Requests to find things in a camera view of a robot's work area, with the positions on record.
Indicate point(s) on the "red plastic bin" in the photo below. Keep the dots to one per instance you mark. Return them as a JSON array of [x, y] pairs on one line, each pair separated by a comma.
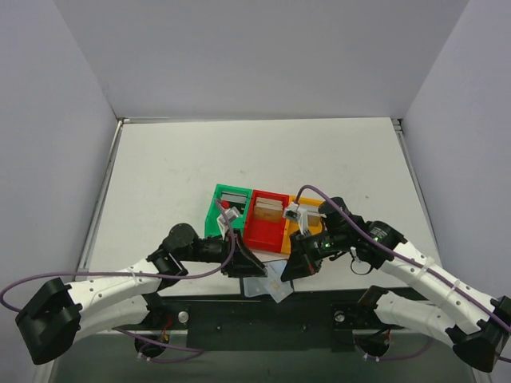
[[263, 235]]

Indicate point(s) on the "tan cards in red bin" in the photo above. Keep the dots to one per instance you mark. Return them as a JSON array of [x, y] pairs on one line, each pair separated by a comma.
[[266, 209]]

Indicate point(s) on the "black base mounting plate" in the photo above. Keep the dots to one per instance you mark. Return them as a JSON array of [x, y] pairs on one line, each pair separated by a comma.
[[302, 321]]

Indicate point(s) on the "yellow plastic bin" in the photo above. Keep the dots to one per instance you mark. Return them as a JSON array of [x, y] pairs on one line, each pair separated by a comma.
[[292, 227]]

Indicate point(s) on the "green plastic bin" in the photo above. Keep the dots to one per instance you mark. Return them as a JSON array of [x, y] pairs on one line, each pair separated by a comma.
[[210, 225]]

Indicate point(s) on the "pale translucent credit card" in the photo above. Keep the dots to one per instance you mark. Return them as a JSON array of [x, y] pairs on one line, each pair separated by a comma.
[[272, 283]]

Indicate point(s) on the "black card holder wallet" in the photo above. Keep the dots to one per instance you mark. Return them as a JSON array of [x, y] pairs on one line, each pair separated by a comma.
[[252, 287]]

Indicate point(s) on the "dark cards in green bin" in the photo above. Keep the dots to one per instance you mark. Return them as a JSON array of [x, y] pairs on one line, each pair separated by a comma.
[[230, 200]]

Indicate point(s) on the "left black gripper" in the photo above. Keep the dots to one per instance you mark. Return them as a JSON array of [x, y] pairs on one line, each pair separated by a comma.
[[235, 254]]

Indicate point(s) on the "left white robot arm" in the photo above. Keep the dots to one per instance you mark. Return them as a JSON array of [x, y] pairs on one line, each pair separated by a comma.
[[60, 314]]

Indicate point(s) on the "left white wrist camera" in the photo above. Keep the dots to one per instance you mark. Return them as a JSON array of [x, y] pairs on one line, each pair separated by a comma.
[[228, 214]]

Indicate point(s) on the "aluminium frame rail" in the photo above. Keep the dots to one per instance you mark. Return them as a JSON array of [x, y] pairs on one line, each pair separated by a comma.
[[396, 310]]

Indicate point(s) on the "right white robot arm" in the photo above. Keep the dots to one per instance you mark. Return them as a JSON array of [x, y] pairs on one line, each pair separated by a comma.
[[475, 325]]

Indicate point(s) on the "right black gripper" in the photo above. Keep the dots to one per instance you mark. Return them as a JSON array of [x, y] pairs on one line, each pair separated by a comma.
[[302, 247]]

